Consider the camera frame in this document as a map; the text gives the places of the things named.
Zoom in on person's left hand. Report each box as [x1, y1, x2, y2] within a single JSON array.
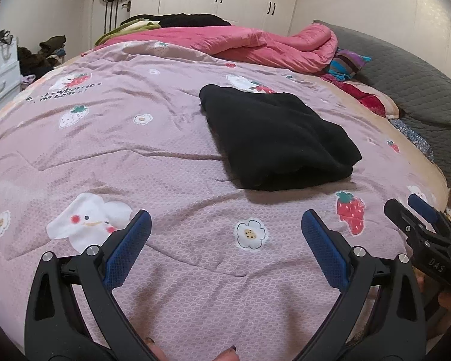
[[145, 337, 240, 361]]

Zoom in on green blanket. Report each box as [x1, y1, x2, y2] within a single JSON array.
[[94, 19, 161, 47]]

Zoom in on white drawer cabinet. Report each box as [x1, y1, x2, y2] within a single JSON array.
[[0, 30, 21, 103]]

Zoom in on red floral blanket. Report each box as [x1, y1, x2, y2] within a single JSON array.
[[320, 73, 400, 120]]

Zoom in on pink strawberry print bedsheet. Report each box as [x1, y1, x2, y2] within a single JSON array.
[[0, 41, 448, 360]]

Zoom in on person's right hand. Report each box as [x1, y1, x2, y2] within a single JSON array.
[[414, 268, 451, 337]]

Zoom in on striped colourful pillow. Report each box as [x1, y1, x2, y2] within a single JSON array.
[[326, 48, 371, 82]]

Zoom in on black sweater with orange patches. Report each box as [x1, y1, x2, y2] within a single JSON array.
[[199, 84, 362, 192]]

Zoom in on grey padded headboard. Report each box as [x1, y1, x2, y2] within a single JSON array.
[[314, 20, 451, 182]]

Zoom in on pink quilted comforter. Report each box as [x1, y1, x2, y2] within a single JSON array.
[[95, 23, 338, 73]]

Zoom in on dark clothes pile on floor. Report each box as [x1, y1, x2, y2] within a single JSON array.
[[17, 35, 66, 79]]

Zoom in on black clothing on bed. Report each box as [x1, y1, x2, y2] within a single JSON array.
[[122, 13, 231, 28]]

